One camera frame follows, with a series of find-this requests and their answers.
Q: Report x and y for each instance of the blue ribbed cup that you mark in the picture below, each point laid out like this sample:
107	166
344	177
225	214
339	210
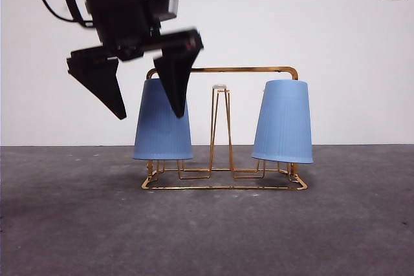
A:
155	140
283	121

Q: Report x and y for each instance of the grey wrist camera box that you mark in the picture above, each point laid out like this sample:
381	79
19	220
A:
168	3

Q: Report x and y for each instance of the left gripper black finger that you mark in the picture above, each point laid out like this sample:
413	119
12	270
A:
97	75
176	72

